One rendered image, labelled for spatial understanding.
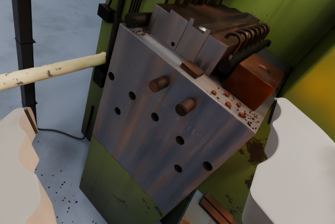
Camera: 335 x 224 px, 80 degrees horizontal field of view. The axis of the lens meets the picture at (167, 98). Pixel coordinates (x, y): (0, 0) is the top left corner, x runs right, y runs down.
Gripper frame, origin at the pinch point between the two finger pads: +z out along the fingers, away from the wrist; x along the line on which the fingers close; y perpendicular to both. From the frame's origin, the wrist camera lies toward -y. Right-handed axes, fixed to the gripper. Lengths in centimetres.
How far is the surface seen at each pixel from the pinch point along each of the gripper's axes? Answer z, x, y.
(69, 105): 106, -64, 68
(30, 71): 48, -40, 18
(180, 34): 36.0, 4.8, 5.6
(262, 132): 32, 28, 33
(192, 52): 33.6, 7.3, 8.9
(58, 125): 89, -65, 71
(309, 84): 29.8, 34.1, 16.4
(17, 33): 66, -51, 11
